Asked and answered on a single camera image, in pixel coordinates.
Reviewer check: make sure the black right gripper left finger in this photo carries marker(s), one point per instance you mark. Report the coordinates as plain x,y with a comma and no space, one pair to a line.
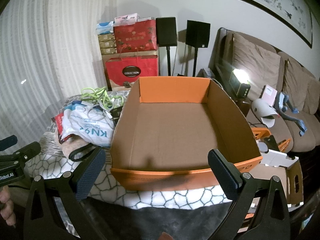
42,218

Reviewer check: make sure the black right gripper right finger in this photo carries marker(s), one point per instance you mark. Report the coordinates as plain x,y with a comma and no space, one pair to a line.
271,218

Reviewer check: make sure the white KN95 mask bag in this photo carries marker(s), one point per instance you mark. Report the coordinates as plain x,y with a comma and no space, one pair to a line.
89,122

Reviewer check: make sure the orange cardboard box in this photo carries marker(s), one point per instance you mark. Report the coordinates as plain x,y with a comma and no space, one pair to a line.
166,129

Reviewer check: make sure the red black snack packet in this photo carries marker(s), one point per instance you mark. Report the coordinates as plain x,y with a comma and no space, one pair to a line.
58,121

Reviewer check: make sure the person's left hand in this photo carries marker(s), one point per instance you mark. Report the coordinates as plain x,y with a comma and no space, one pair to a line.
7,209

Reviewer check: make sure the patterned bed blanket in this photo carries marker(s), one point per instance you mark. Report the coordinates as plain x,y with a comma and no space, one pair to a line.
51,163

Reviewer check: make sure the white brown cardboard box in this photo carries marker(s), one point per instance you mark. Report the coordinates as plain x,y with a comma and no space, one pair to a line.
289,171

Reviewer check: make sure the orange plastic basket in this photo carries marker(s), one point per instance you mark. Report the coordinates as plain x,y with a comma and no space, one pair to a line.
263,135

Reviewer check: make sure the white curved neck massager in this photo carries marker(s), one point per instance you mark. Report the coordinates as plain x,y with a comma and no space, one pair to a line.
265,113

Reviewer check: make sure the blue grey phone holder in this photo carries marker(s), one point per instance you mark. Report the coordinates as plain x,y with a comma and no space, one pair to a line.
282,104

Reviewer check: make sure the pink booklet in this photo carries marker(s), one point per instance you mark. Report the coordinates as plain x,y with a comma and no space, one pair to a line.
268,95

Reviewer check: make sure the brown sofa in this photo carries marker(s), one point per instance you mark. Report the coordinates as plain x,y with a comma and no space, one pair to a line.
267,65

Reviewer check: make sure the glowing portable lamp speaker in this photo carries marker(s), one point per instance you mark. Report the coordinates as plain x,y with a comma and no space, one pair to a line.
239,82

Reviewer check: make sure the red collection gift bag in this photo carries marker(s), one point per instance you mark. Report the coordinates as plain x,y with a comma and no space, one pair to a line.
122,70

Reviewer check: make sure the stacked gold boxes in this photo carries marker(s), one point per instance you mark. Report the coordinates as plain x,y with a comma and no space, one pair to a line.
107,44

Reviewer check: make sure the blue white tissue pack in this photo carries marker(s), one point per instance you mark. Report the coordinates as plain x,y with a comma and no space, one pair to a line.
105,28

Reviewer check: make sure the red gift bag upper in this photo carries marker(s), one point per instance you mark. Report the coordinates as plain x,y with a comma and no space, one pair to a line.
140,36

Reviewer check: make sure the right black speaker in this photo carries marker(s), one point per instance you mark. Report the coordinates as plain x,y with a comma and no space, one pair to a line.
197,34

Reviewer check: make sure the black speaker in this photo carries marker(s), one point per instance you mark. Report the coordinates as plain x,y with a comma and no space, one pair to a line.
166,31
197,34

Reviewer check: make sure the left black speaker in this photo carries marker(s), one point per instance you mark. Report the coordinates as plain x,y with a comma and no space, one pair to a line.
166,31

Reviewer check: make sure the black scissors handle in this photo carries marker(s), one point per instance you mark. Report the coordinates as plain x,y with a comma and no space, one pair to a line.
81,153

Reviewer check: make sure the framed wall painting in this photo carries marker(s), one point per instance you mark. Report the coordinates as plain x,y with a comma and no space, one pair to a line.
270,2

